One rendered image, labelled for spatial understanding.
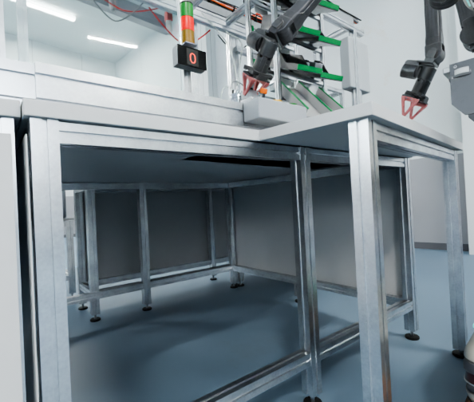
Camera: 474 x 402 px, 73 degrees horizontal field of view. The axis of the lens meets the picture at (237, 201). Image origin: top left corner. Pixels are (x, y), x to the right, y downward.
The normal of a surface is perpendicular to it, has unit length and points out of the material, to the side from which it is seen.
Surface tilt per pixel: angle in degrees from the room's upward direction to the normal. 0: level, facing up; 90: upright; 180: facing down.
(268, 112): 90
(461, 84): 90
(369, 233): 90
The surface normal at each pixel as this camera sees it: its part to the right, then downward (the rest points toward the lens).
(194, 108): 0.61, -0.04
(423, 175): -0.71, 0.03
